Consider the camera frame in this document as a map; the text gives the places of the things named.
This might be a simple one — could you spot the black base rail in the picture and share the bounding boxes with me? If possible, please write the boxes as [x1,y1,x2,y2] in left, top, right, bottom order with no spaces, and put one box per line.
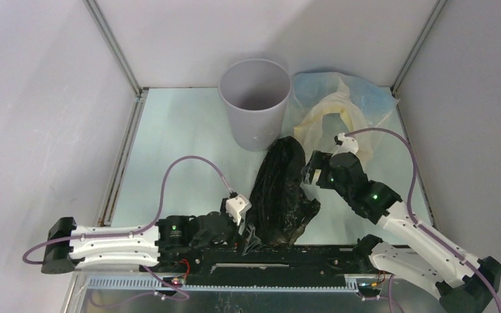
[151,245,379,288]

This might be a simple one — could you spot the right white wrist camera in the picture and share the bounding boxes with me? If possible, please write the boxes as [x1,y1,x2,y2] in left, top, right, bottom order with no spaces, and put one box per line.
[332,133,359,157]

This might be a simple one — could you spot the right aluminium frame post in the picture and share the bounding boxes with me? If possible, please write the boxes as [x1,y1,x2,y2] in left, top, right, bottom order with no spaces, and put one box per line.
[391,0,449,94]

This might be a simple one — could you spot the yellow translucent trash bag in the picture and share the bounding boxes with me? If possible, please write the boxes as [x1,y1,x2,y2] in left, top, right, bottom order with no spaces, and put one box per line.
[293,82,368,160]

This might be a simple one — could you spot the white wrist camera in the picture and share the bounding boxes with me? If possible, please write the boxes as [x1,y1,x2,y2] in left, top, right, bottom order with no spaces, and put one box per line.
[332,133,359,157]
[225,194,252,226]

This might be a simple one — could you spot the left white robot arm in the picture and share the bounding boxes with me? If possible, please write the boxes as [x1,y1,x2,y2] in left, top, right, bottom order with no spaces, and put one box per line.
[41,195,252,275]

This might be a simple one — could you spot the aluminium frame post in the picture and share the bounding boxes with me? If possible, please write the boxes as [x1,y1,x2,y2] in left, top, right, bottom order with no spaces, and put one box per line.
[391,0,449,94]
[82,0,144,97]

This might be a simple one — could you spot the left aluminium frame post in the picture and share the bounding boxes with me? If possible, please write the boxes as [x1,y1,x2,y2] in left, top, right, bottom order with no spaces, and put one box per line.
[82,0,144,97]

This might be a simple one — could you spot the black plastic trash bag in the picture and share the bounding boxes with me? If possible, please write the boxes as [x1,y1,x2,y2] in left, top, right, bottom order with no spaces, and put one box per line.
[242,136,321,255]

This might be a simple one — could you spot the grey slotted cable duct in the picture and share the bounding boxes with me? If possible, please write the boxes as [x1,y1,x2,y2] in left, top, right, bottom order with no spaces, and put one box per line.
[87,276,359,293]

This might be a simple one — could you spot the grey plastic trash bin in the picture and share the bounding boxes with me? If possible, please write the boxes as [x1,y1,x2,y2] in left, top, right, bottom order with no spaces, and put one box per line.
[218,59,292,152]

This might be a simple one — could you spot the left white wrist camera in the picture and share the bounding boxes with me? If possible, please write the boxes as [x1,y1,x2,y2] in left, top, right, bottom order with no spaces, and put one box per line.
[225,194,252,226]

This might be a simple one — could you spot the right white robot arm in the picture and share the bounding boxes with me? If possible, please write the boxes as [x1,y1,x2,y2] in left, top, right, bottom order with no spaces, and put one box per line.
[303,151,501,312]

